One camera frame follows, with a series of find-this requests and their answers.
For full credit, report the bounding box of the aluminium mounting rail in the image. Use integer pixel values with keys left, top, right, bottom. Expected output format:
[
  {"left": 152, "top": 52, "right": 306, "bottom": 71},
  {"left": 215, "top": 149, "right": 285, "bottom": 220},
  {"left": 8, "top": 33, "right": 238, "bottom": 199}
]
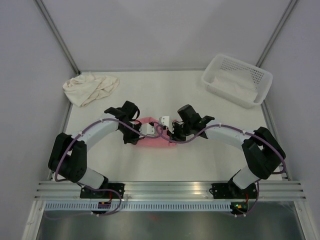
[{"left": 34, "top": 180, "right": 307, "bottom": 202}]

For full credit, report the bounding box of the white plastic basket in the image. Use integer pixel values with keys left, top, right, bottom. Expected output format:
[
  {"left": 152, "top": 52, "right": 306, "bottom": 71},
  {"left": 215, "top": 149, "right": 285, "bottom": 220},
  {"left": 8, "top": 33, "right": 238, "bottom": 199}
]
[{"left": 201, "top": 54, "right": 273, "bottom": 109}]

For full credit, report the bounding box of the white slotted cable duct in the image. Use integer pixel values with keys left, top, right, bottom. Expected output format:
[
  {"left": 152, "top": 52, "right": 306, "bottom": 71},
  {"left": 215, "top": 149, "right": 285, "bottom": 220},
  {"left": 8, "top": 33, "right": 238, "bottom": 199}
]
[{"left": 45, "top": 201, "right": 231, "bottom": 212}]

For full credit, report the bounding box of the left aluminium frame post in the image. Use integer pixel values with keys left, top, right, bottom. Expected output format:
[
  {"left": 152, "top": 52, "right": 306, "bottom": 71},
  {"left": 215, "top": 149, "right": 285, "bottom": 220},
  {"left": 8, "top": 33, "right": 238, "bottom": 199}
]
[{"left": 33, "top": 0, "right": 81, "bottom": 75}]

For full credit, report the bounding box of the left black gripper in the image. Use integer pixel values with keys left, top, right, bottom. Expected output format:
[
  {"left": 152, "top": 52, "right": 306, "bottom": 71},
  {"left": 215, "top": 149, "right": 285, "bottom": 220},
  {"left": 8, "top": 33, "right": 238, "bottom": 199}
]
[{"left": 119, "top": 122, "right": 145, "bottom": 145}]

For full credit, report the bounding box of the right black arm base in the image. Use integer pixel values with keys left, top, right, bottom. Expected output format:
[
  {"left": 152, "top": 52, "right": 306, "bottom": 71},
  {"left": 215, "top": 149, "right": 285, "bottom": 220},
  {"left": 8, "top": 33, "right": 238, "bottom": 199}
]
[{"left": 209, "top": 180, "right": 258, "bottom": 200}]

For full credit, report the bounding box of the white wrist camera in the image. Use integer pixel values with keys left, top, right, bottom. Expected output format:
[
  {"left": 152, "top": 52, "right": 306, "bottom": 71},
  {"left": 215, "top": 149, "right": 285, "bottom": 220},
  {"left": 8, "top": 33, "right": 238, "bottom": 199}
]
[
  {"left": 140, "top": 123, "right": 157, "bottom": 137},
  {"left": 159, "top": 115, "right": 172, "bottom": 127}
]

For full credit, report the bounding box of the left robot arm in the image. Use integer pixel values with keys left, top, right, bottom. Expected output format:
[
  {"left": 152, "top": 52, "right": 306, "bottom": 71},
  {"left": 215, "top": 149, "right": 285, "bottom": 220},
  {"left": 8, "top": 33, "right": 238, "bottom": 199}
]
[{"left": 48, "top": 101, "right": 142, "bottom": 198}]

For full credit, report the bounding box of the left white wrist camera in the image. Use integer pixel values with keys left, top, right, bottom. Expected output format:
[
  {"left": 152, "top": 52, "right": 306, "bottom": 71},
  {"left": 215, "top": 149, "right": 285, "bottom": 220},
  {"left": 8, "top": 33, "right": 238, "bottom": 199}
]
[{"left": 140, "top": 123, "right": 157, "bottom": 137}]

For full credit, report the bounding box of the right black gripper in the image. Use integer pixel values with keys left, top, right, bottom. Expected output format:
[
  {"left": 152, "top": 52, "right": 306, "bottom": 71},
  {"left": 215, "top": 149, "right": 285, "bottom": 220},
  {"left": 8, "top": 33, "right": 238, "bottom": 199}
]
[{"left": 166, "top": 121, "right": 192, "bottom": 144}]

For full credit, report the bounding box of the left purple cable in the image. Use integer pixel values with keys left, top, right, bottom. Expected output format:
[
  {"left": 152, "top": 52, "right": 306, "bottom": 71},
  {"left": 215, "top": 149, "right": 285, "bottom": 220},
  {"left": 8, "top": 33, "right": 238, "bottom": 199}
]
[{"left": 54, "top": 117, "right": 163, "bottom": 183}]

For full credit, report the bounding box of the pink t-shirt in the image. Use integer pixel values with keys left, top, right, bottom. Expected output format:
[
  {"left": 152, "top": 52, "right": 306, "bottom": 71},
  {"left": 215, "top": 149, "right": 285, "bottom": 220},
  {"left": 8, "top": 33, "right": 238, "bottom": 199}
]
[{"left": 135, "top": 117, "right": 176, "bottom": 148}]

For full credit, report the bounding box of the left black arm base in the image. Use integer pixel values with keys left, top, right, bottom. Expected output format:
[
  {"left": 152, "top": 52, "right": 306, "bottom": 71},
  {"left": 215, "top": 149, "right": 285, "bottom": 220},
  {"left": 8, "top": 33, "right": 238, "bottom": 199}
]
[{"left": 80, "top": 181, "right": 125, "bottom": 200}]

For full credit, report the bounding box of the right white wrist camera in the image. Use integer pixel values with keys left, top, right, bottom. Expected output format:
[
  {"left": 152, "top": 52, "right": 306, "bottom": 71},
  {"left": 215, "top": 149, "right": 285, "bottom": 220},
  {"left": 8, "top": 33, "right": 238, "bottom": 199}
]
[{"left": 159, "top": 115, "right": 172, "bottom": 127}]

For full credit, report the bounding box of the white cloth in basket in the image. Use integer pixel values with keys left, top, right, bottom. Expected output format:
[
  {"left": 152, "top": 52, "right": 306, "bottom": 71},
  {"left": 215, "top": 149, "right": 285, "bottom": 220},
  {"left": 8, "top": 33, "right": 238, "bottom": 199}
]
[{"left": 211, "top": 73, "right": 258, "bottom": 103}]

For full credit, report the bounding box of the purple cable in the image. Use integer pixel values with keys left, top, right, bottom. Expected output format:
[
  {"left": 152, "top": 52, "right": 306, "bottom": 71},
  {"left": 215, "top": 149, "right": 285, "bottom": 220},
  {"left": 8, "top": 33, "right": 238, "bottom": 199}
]
[
  {"left": 154, "top": 124, "right": 287, "bottom": 175},
  {"left": 54, "top": 117, "right": 163, "bottom": 183}
]

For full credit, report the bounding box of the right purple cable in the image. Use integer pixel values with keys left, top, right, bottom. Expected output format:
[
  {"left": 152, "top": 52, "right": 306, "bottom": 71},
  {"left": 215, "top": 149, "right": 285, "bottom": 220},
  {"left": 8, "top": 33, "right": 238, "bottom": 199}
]
[{"left": 154, "top": 124, "right": 287, "bottom": 175}]

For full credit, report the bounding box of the right aluminium frame post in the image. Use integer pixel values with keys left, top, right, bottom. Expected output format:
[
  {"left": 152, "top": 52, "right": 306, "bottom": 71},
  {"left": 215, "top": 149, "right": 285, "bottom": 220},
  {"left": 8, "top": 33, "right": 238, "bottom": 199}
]
[{"left": 255, "top": 0, "right": 300, "bottom": 68}]

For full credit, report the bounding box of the cream white t-shirt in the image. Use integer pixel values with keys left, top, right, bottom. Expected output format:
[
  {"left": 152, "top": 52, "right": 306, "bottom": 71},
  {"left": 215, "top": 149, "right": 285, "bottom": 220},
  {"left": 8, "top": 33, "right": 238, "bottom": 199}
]
[{"left": 62, "top": 72, "right": 120, "bottom": 108}]

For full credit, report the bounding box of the aluminium frame post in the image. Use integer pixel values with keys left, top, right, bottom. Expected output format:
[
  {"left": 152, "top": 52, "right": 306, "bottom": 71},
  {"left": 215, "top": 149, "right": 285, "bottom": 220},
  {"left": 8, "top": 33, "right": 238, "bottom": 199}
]
[
  {"left": 255, "top": 0, "right": 300, "bottom": 68},
  {"left": 33, "top": 0, "right": 81, "bottom": 75}
]

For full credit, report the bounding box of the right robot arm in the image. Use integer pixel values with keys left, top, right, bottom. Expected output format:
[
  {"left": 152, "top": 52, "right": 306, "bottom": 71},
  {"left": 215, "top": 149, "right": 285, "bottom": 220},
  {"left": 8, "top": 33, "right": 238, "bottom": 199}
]
[{"left": 167, "top": 104, "right": 286, "bottom": 198}]

